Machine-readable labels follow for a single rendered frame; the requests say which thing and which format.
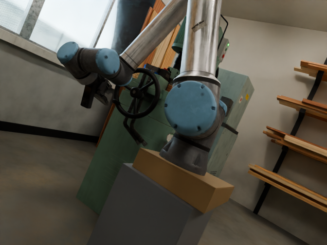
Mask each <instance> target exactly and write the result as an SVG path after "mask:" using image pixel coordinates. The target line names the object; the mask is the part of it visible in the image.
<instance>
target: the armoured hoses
mask: <svg viewBox="0 0 327 245"><path fill-rule="evenodd" d="M146 75H147V74H144V73H143V75H142V77H141V79H140V82H139V84H138V87H137V88H139V89H140V88H142V85H143V83H144V80H145V78H146ZM150 82H151V78H150V77H149V76H148V79H147V82H146V85H147V84H149V83H150ZM147 90H148V88H146V89H145V90H143V94H144V96H145V95H146V92H147ZM143 100H144V97H143V98H140V99H139V101H138V104H137V109H136V114H138V113H139V110H140V108H141V105H142V102H143ZM133 106H134V98H133V99H132V101H131V103H130V106H129V108H128V110H127V112H128V113H131V111H132V108H133ZM135 120H136V119H132V120H131V123H130V127H129V126H128V125H127V121H128V117H125V118H124V120H123V125H124V127H125V128H126V130H127V131H128V132H129V134H130V135H131V136H132V137H133V139H134V140H135V142H136V143H137V144H138V145H139V144H141V143H142V145H143V146H144V147H145V146H146V145H147V142H146V141H145V140H144V139H143V138H142V137H141V135H140V134H139V133H138V132H137V131H136V129H135V128H134V123H135Z"/></svg>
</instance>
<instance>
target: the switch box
mask: <svg viewBox="0 0 327 245"><path fill-rule="evenodd" d="M228 44H229V40H228V39H227V38H223V39H222V42H221V44H220V47H219V49H218V52H217V56H218V57H219V59H220V62H222V61H223V58H222V56H223V55H225V54H226V52H227V50H228V47H229V46H227V45H228ZM229 45H230V44H229ZM226 48H227V50H226V51H225V49H226ZM224 51H225V52H224ZM221 58H222V59H221Z"/></svg>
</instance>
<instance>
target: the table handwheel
mask: <svg viewBox="0 0 327 245"><path fill-rule="evenodd" d="M134 73H144V74H147V75H148V76H149V77H150V78H151V79H152V80H153V81H152V82H150V83H149V84H147V85H145V86H144V87H142V88H140V89H139V88H137V87H133V88H130V87H129V86H127V85H126V86H124V87H125V88H127V89H128V90H130V95H131V97H133V98H134V109H133V114H132V113H128V112H126V111H125V110H124V109H123V108H122V106H121V105H120V104H115V105H116V107H117V109H118V111H119V112H120V113H121V114H122V115H124V116H125V117H128V118H131V119H139V118H142V117H145V116H146V115H148V114H149V113H151V112H152V111H153V109H154V108H155V107H156V105H157V103H158V101H159V98H160V93H161V88H160V83H159V80H158V78H157V77H156V75H155V74H154V73H153V72H151V71H150V70H148V69H145V68H137V69H136V71H135V72H134ZM134 73H133V74H134ZM152 84H154V85H155V97H154V100H153V102H152V98H151V97H150V96H148V95H145V96H144V94H143V92H142V91H143V90H145V89H146V88H148V87H149V86H151V85H152ZM119 90H120V86H117V85H116V86H115V89H114V99H116V100H118V101H119ZM143 97H144V100H145V101H147V102H149V103H150V102H152V104H151V105H150V106H149V108H147V109H146V110H145V111H143V112H141V113H138V114H136V109H137V99H140V98H143Z"/></svg>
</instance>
